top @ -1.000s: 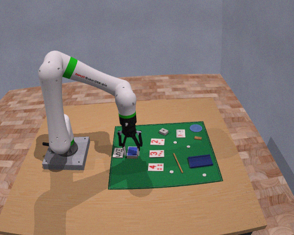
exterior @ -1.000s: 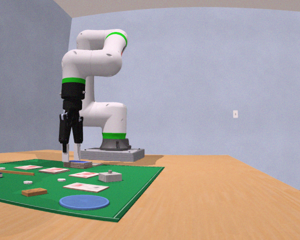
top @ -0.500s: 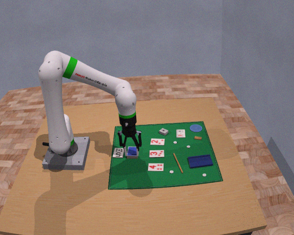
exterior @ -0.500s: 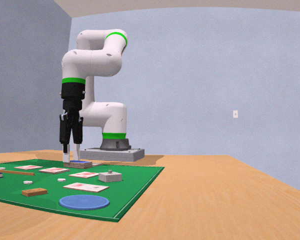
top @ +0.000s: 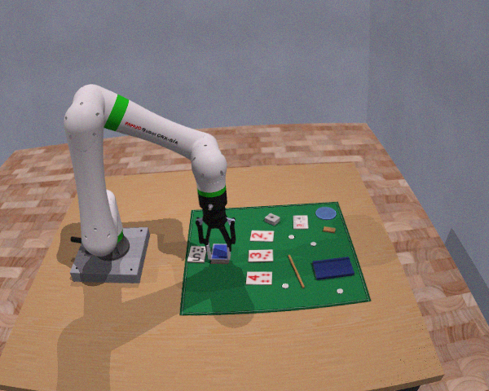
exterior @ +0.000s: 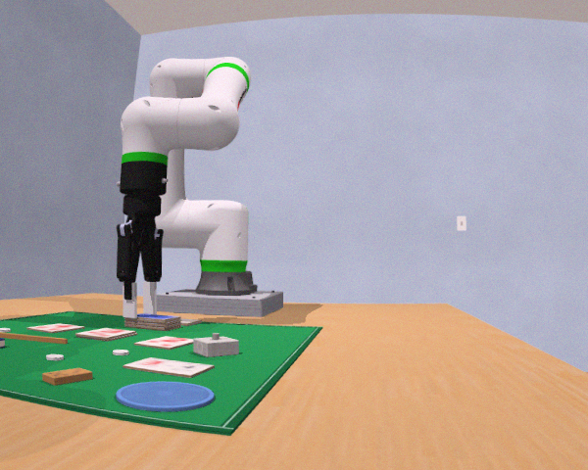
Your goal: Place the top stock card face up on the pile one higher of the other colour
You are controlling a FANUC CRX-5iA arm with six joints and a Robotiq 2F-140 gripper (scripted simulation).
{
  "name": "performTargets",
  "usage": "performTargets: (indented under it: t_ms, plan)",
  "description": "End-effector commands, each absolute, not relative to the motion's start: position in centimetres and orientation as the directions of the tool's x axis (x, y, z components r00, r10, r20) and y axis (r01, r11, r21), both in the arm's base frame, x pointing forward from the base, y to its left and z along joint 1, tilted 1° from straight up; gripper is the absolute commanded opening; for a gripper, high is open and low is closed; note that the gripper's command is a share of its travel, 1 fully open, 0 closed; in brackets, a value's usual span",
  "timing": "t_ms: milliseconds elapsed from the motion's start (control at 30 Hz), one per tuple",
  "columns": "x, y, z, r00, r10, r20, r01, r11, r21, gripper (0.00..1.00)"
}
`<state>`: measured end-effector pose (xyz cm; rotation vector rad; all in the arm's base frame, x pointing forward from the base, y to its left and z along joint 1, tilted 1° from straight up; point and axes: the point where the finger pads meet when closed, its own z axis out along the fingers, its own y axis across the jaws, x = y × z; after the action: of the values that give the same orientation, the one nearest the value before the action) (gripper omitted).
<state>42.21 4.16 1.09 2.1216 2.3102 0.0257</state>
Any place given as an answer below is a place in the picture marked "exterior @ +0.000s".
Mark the green card cloth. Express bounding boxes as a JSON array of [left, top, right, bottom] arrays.
[[0, 312, 317, 426], [0, 323, 322, 433]]

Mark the long thin brown stick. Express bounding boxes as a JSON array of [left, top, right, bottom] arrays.
[[0, 332, 68, 344]]

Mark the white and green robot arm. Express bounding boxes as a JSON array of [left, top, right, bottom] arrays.
[[117, 57, 258, 296]]

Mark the blue round coaster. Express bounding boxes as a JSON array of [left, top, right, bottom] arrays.
[[116, 382, 215, 412]]

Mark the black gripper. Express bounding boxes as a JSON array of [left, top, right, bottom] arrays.
[[117, 194, 164, 318]]

